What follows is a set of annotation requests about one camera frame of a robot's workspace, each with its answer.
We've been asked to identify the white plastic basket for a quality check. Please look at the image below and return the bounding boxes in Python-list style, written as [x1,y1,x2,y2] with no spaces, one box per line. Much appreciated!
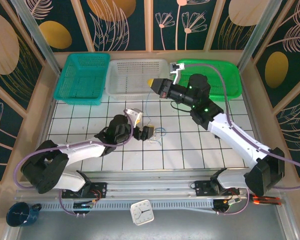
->
[105,58,171,101]

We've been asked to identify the green plastic basket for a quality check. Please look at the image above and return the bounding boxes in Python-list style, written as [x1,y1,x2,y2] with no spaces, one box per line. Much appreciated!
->
[176,58,242,102]

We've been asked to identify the teal plastic basket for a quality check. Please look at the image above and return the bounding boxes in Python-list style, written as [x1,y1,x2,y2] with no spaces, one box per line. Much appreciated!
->
[53,52,111,106]

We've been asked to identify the black controller board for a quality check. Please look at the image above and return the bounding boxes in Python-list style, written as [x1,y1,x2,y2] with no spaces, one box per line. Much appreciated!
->
[72,201,97,213]
[213,198,241,213]

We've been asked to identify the white square clock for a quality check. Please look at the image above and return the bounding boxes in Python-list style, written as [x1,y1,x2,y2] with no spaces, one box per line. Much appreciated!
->
[129,199,155,227]

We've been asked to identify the dark blue mug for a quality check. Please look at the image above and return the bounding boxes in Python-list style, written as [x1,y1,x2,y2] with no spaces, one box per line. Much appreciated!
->
[6,201,43,228]

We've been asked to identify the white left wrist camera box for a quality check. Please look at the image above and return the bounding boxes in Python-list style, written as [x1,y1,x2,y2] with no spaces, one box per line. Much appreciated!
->
[124,108,144,126]

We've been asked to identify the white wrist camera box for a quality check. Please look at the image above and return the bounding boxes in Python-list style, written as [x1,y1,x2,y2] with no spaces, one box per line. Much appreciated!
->
[124,108,144,126]
[169,62,185,85]

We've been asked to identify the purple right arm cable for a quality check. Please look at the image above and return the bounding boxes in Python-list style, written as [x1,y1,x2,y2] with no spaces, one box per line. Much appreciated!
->
[183,62,300,216]

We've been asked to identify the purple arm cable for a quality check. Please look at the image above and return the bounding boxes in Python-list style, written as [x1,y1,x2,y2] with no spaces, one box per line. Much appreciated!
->
[183,62,300,216]
[15,109,136,218]

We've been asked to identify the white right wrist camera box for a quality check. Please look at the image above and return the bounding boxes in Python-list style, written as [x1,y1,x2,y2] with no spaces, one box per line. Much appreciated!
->
[169,62,185,85]

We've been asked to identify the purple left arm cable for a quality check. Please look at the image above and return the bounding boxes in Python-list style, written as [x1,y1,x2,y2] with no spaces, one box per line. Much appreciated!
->
[15,109,136,218]

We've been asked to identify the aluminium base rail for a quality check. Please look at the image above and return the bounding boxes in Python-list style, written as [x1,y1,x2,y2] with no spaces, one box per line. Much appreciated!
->
[14,167,286,201]

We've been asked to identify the grey slotted cable duct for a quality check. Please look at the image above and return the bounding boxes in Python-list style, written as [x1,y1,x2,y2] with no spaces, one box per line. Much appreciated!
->
[38,199,216,211]

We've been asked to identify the aluminium frame post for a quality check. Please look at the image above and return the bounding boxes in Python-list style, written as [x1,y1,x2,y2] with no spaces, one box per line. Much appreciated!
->
[9,0,63,76]
[236,0,290,72]

